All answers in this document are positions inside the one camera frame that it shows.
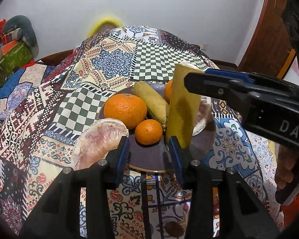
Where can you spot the small tangerine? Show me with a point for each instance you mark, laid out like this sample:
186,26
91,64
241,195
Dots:
148,132

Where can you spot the blue patchwork quilt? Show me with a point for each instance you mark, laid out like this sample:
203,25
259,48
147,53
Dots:
12,84

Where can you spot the orange box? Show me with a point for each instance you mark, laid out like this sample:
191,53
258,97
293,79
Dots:
8,47

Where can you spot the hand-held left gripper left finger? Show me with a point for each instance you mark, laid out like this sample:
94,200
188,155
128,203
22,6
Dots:
122,156

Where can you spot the white wall socket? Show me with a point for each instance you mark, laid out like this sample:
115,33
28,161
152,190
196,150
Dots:
204,46

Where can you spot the red bag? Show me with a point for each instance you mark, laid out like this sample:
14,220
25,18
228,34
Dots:
0,28

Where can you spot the pink pomelo segment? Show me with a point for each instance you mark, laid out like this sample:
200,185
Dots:
204,114
97,142

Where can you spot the purple round plate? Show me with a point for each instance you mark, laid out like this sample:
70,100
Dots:
154,156

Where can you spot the person's right hand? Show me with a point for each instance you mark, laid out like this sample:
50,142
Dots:
287,164

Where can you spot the colourful patchwork tablecloth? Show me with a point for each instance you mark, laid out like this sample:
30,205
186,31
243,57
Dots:
64,104

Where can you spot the grey pillow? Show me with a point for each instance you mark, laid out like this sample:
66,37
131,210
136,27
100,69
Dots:
25,29

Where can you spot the yellow curved tube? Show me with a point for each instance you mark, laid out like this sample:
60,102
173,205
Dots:
102,23

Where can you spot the brown wooden door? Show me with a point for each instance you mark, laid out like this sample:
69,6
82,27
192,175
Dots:
264,29

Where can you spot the large plain orange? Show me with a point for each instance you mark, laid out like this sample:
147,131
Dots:
125,110

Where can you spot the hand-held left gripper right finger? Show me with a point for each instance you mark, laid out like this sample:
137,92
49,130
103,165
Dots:
176,158

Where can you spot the small dark red fruit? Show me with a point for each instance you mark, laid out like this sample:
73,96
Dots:
175,229
216,209

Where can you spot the large orange with sticker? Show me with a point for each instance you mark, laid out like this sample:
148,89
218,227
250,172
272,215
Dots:
169,92

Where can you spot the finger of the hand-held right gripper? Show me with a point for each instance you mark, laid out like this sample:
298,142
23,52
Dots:
229,74
214,86

